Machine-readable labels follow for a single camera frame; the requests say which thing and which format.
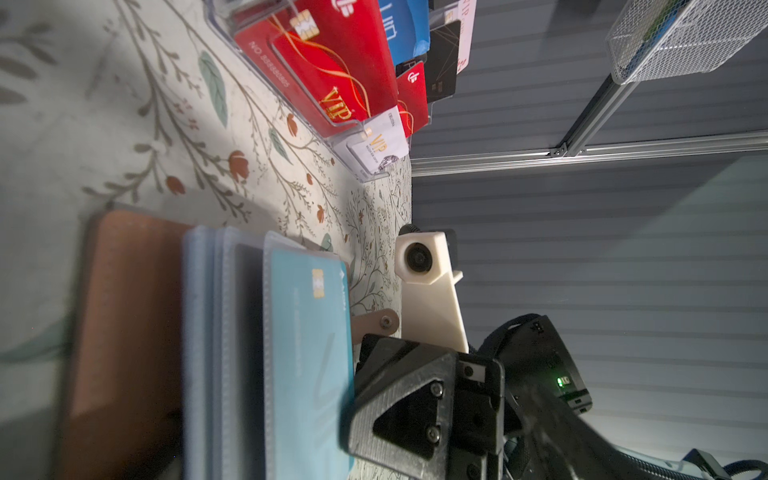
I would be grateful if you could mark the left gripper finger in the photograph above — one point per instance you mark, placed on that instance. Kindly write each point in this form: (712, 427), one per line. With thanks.
(562, 446)

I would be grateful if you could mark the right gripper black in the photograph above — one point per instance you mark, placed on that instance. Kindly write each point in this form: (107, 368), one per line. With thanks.
(418, 412)

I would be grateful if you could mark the teal card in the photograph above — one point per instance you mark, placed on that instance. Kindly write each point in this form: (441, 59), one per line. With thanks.
(308, 360)

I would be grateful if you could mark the pink leather card wallet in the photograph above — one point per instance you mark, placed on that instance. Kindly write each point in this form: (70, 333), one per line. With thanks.
(169, 352)

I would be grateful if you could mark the clear acrylic card display stand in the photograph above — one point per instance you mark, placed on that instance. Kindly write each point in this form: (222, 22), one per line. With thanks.
(222, 17)

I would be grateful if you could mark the dark black card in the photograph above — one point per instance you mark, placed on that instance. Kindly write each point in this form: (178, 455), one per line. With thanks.
(441, 61)

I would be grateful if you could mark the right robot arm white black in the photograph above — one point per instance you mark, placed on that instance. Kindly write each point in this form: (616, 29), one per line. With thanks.
(532, 352)

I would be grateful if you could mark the white VIP diamond card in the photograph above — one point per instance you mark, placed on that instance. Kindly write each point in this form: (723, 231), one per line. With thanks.
(381, 142)

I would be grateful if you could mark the blue VIP card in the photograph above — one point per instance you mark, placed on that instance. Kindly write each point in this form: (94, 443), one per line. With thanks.
(406, 27)

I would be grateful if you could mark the pink VIP card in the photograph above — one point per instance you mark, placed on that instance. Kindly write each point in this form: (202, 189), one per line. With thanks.
(466, 15)

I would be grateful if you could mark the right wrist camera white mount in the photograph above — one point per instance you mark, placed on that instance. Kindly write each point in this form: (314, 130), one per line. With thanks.
(430, 309)

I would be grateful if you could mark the white wire mesh basket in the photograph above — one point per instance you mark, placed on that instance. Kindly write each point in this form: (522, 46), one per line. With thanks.
(653, 40)

